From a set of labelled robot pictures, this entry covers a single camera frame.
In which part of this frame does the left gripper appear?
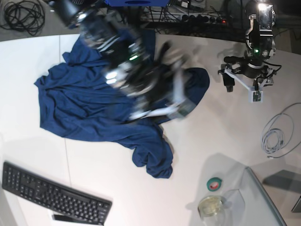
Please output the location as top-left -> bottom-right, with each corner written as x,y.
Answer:
222,56 -> 269,92

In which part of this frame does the coiled grey cable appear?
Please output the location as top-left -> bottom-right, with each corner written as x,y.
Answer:
261,102 -> 301,159

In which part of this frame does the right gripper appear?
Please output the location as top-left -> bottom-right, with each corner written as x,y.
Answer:
124,41 -> 188,114

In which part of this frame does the clear glass bottle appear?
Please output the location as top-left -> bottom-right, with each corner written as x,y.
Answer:
198,195 -> 226,226

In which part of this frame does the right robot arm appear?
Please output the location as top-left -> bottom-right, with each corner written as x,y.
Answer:
48,0 -> 193,120

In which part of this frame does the blue box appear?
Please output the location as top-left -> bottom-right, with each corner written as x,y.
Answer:
104,0 -> 169,7

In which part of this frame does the green and red tape roll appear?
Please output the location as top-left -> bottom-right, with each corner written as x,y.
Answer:
206,177 -> 222,192

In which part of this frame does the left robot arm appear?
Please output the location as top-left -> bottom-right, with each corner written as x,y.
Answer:
218,0 -> 282,92

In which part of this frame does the black power strip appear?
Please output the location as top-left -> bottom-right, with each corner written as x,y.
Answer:
165,12 -> 228,25

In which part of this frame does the coiled black floor cable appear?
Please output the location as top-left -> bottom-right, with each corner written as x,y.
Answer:
0,0 -> 46,36

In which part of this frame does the black computer keyboard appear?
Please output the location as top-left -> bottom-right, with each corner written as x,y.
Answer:
2,161 -> 112,226

